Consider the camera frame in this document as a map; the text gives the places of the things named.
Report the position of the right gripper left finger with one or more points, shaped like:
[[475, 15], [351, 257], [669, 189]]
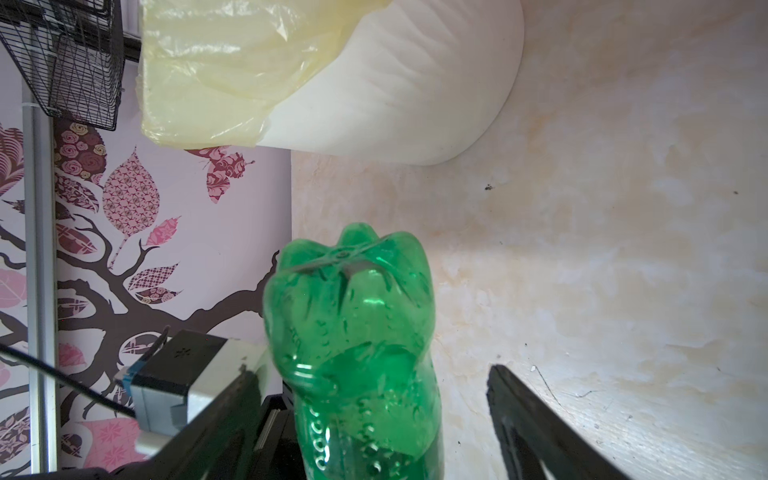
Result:
[[218, 444]]

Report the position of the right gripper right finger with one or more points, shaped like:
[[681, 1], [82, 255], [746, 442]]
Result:
[[535, 442]]

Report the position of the green bottle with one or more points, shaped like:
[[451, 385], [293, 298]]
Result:
[[350, 328]]

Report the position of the yellow plastic bin liner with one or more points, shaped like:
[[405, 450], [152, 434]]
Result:
[[212, 72]]

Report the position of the white ribbed trash bin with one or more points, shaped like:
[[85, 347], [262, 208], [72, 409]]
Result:
[[417, 83]]

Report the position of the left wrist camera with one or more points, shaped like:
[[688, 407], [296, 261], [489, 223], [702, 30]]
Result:
[[176, 379]]

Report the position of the aluminium rail left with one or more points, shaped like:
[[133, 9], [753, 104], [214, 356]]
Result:
[[41, 282]]

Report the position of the black wire mesh basket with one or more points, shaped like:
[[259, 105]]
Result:
[[71, 56]]

